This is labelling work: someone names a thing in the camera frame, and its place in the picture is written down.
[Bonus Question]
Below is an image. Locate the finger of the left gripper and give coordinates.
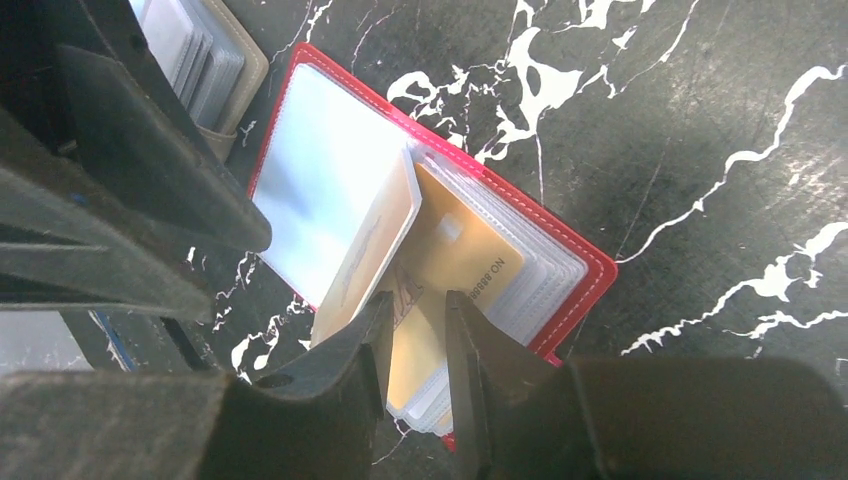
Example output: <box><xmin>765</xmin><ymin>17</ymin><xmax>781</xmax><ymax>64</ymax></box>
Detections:
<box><xmin>1</xmin><ymin>1</ymin><xmax>272</xmax><ymax>252</ymax></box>
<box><xmin>1</xmin><ymin>111</ymin><xmax>214</xmax><ymax>322</ymax></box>

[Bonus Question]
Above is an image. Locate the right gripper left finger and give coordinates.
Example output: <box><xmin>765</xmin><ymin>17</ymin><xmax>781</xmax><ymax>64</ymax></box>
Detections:
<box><xmin>1</xmin><ymin>292</ymin><xmax>393</xmax><ymax>479</ymax></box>

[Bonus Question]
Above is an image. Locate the red leather card holder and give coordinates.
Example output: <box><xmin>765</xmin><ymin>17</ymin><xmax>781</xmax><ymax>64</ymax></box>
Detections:
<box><xmin>249</xmin><ymin>43</ymin><xmax>618</xmax><ymax>445</ymax></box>

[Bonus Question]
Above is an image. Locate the grey card holder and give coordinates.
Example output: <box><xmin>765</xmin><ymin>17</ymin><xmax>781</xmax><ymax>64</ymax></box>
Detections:
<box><xmin>130</xmin><ymin>0</ymin><xmax>269</xmax><ymax>161</ymax></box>

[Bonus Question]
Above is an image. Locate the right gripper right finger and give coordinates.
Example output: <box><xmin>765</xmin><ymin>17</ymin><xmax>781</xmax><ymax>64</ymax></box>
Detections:
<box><xmin>445</xmin><ymin>291</ymin><xmax>847</xmax><ymax>479</ymax></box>

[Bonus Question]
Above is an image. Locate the gold credit card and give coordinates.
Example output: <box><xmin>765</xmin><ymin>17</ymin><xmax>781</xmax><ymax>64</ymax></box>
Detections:
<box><xmin>311</xmin><ymin>149</ymin><xmax>422</xmax><ymax>347</ymax></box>

